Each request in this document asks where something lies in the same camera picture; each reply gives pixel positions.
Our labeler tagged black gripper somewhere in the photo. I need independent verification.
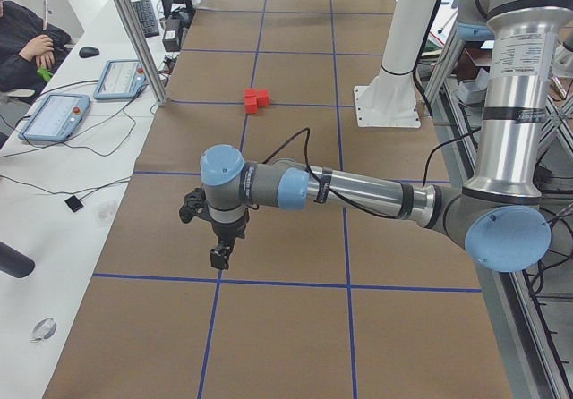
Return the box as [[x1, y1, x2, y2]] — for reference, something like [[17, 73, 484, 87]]
[[210, 208, 249, 270]]

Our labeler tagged red block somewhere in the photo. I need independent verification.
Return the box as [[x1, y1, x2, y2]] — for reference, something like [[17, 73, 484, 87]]
[[244, 104, 259, 115], [244, 88, 258, 106], [255, 89, 270, 107]]

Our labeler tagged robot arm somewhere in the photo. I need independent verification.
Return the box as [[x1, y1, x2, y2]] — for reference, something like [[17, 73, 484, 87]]
[[201, 0, 435, 279]]

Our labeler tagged small black square device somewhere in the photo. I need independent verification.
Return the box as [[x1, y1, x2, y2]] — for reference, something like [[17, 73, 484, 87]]
[[64, 195, 84, 213]]

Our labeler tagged clear tape roll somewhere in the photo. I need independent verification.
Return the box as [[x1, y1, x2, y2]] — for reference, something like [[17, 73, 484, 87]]
[[30, 318, 57, 343]]

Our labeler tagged far teach pendant tablet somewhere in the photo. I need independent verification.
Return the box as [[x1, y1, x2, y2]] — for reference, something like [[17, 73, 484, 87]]
[[93, 59, 147, 101]]

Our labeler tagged teach pendant tablet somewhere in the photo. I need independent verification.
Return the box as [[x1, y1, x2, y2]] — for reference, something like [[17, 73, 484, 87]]
[[93, 59, 147, 101], [18, 94, 91, 142]]

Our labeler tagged black chair armrest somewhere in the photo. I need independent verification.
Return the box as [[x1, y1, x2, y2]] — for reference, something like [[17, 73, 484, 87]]
[[0, 242, 36, 278]]

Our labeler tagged near teach pendant tablet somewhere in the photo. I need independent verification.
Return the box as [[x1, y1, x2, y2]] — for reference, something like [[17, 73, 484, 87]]
[[18, 94, 91, 142]]

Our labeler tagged black power adapter box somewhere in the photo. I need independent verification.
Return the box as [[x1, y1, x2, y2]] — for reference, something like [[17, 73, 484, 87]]
[[162, 18, 183, 53]]

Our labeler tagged black computer mouse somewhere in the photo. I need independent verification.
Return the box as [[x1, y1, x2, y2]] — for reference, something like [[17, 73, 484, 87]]
[[78, 46, 100, 59]]

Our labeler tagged black keyboard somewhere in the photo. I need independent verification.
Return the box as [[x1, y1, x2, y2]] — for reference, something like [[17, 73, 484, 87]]
[[132, 0, 160, 38]]

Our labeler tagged seated person in black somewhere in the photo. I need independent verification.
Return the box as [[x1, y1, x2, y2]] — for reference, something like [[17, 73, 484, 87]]
[[0, 0, 72, 105]]

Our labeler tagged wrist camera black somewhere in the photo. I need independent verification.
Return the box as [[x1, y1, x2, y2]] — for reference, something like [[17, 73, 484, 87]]
[[179, 187, 210, 224]]

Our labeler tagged aluminium frame post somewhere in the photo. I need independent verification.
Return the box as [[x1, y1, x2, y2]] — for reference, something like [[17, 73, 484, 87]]
[[113, 0, 167, 106]]

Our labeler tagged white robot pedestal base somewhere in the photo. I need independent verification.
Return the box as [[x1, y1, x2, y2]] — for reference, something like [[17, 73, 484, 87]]
[[353, 0, 450, 129]]

